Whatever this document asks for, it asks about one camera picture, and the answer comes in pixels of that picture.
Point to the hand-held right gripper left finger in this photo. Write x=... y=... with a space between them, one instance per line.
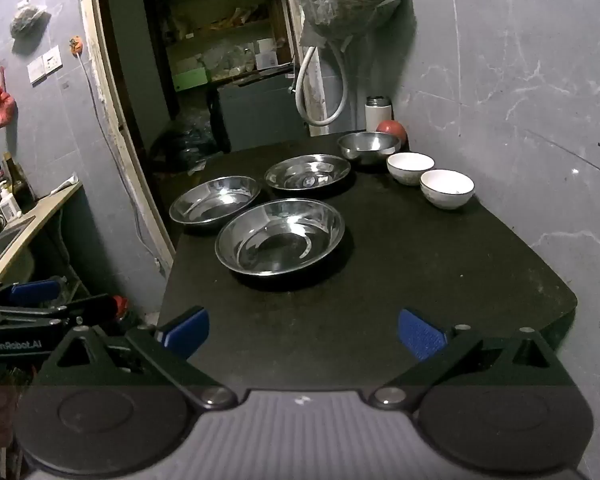
x=190 y=330

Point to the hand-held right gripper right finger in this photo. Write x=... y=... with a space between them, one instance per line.
x=420 y=335

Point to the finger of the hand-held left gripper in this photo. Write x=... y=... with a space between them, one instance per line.
x=90 y=307
x=35 y=291

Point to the large steel plate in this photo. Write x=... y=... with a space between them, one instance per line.
x=280 y=240

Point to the white ceramic bowl with mark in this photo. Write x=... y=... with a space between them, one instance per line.
x=447 y=189

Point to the steel bowl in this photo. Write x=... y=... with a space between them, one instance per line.
x=369 y=149

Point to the steel sink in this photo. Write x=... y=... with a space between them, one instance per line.
x=5 y=247

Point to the wooden counter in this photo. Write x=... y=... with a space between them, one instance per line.
x=45 y=207

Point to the row of condiment bottles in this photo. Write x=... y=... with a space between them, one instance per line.
x=10 y=200

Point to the black garbage bag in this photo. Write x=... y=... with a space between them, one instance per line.
x=187 y=142

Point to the red plastic bag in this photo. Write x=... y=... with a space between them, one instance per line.
x=5 y=105

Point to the red apple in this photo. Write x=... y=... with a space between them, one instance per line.
x=392 y=127

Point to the white thermos bottle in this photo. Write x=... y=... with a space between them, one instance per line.
x=378 y=115

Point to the dark grey cabinet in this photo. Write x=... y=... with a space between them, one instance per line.
x=260 y=115

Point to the green box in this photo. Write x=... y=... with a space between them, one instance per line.
x=191 y=80

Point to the orange plug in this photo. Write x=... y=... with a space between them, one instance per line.
x=76 y=45

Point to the small clear plastic bag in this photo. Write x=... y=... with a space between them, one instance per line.
x=27 y=17

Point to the wooden shelf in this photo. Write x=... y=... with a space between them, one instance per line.
x=220 y=35

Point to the large clear plastic bag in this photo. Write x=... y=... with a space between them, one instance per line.
x=350 y=0

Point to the white door frame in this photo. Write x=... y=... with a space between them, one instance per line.
x=105 y=85

